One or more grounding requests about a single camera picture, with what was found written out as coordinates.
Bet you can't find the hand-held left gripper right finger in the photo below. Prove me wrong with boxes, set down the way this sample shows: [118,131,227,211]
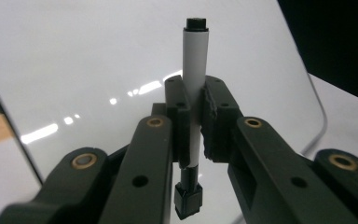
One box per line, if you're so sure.
[200,75,243,163]

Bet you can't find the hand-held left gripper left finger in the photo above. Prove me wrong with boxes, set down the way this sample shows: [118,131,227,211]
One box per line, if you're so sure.
[151,75,191,169]

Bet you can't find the white whiteboard with black frame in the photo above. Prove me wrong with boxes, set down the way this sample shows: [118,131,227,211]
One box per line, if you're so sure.
[0,0,329,224]

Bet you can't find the white marker with black cap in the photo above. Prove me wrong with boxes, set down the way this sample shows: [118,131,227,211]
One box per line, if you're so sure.
[173,17,211,221]

